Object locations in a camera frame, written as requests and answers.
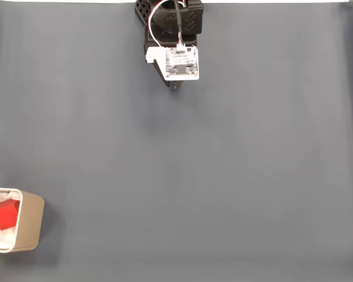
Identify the red cube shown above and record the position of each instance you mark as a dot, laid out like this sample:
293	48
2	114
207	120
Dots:
6	214

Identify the tan box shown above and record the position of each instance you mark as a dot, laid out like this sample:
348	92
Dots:
32	223

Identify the grey table mat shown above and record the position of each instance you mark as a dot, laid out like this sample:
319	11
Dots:
194	161

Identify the white printed camera mount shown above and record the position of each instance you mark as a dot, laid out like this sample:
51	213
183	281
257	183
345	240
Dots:
156	54

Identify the white camera circuit board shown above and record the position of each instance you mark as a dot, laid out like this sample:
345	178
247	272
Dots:
182	63

